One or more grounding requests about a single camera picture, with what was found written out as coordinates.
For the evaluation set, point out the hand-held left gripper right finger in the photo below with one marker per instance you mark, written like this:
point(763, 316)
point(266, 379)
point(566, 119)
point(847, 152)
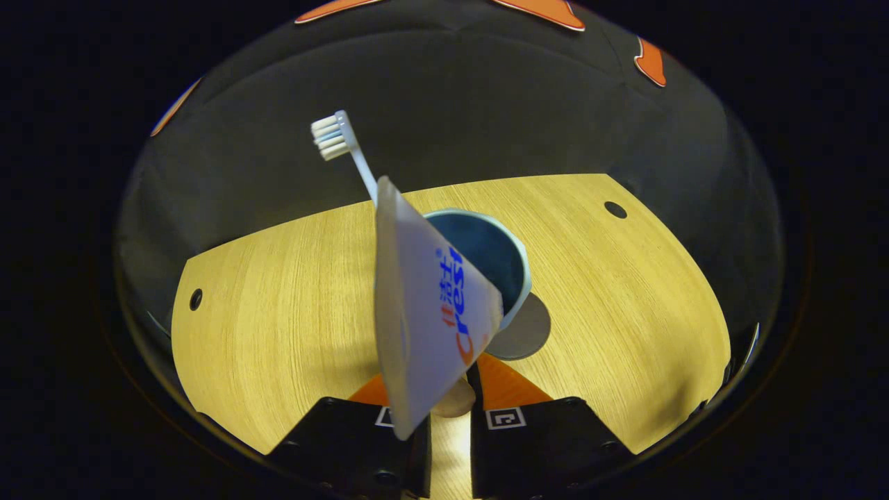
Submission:
point(475, 396)

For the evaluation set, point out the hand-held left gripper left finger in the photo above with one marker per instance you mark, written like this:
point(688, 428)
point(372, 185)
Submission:
point(347, 451)

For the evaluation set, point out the dark round coaster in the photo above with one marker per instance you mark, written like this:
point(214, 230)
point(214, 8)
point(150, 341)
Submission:
point(531, 333)

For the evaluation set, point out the white toothpaste tube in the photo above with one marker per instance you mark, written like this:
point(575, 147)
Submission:
point(417, 312)

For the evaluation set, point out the white toothbrush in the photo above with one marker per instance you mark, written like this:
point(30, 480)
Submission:
point(333, 135)

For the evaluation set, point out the wooden desktop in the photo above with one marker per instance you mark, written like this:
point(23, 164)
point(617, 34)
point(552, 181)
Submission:
point(278, 312)

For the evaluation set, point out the black backdrop cloth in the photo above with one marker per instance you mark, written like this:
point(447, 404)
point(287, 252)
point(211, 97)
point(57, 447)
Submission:
point(486, 104)

